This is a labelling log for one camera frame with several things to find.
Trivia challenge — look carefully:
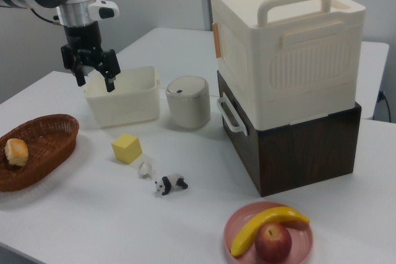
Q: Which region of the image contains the small cream lidded trash can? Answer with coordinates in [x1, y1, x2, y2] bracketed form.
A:
[165, 75, 212, 130]

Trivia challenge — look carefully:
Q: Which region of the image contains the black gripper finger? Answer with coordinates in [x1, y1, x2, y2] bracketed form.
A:
[90, 49, 121, 93]
[60, 43, 87, 87]

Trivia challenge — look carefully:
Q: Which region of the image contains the large cream storage box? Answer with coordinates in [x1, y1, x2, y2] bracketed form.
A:
[210, 0, 366, 130]

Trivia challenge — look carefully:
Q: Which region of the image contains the red apple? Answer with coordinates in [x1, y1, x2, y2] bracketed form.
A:
[254, 222, 293, 262]

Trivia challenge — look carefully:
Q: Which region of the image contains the white plastic open bin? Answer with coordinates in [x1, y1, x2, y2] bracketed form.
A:
[84, 66, 162, 129]

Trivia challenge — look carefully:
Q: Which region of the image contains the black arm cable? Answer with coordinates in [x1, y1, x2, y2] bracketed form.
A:
[30, 7, 61, 27]

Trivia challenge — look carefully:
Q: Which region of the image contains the dark brown wooden box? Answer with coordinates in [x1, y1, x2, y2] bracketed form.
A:
[216, 70, 363, 198]

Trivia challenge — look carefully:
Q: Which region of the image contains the toasted bread piece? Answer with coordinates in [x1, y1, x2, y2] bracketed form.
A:
[4, 138, 29, 166]

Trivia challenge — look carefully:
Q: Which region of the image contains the panda toy figure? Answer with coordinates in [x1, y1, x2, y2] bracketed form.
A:
[154, 173, 189, 197]

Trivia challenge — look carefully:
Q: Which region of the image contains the brown wicker basket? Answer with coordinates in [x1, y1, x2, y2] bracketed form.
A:
[0, 114, 80, 193]

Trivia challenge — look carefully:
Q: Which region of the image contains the yellow cube block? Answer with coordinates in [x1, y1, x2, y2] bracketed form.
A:
[111, 132, 143, 164]

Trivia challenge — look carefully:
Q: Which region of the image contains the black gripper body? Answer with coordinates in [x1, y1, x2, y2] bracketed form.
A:
[63, 21, 104, 61]

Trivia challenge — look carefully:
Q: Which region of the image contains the small white figurine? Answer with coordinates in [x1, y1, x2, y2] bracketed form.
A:
[138, 161, 154, 180]

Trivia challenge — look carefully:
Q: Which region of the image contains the black wall cable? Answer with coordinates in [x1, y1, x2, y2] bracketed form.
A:
[376, 90, 391, 121]

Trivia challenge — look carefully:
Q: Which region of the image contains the pink plate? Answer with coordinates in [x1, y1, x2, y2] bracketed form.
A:
[223, 201, 314, 264]

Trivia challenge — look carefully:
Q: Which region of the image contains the yellow banana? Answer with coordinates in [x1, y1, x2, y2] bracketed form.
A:
[230, 206, 311, 258]

